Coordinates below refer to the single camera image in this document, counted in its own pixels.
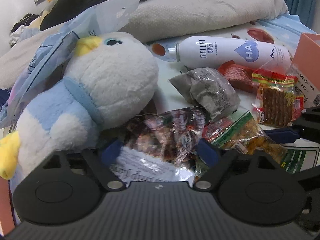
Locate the white spray bottle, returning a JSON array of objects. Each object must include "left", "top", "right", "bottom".
[{"left": 149, "top": 36, "right": 291, "bottom": 69}]

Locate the pink box lid left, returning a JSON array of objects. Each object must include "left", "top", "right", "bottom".
[{"left": 0, "top": 178, "right": 15, "bottom": 236}]

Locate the green yellow snack bag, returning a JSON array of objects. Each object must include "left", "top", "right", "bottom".
[{"left": 202, "top": 107, "right": 319, "bottom": 173}]

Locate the printed bed sheet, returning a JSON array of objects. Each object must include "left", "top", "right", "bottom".
[{"left": 0, "top": 13, "right": 320, "bottom": 181}]

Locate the light blue plastic bag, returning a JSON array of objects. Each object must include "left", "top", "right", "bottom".
[{"left": 1, "top": 0, "right": 140, "bottom": 128}]

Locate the grey blanket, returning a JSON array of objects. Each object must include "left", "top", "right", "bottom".
[{"left": 1, "top": 0, "right": 287, "bottom": 89}]

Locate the grey foil snack packet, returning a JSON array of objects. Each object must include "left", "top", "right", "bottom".
[{"left": 169, "top": 68, "right": 241, "bottom": 121}]

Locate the dark shrimp snack bag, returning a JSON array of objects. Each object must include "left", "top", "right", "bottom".
[{"left": 110, "top": 107, "right": 206, "bottom": 185}]

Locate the orange red snack packet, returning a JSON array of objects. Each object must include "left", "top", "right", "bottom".
[{"left": 252, "top": 68, "right": 304, "bottom": 128}]

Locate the clothes pile by wall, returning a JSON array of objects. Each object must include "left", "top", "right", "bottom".
[{"left": 9, "top": 14, "right": 40, "bottom": 47}]

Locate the blue white plush penguin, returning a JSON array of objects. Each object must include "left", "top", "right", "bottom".
[{"left": 1, "top": 32, "right": 158, "bottom": 180}]

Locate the pink box right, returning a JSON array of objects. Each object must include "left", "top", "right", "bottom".
[{"left": 292, "top": 33, "right": 320, "bottom": 108}]

